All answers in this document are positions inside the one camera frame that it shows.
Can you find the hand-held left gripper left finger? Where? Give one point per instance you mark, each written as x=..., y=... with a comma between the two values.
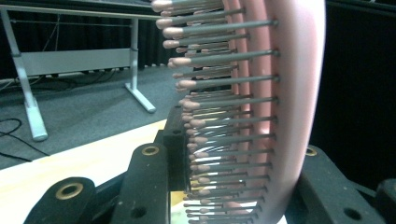
x=146, y=183

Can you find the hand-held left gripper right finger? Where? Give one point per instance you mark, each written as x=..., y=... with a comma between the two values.
x=327, y=193

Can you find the white metal desk frame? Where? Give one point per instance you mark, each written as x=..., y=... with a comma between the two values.
x=77, y=60

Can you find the pink hairbrush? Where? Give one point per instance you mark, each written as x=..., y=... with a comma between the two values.
x=292, y=93

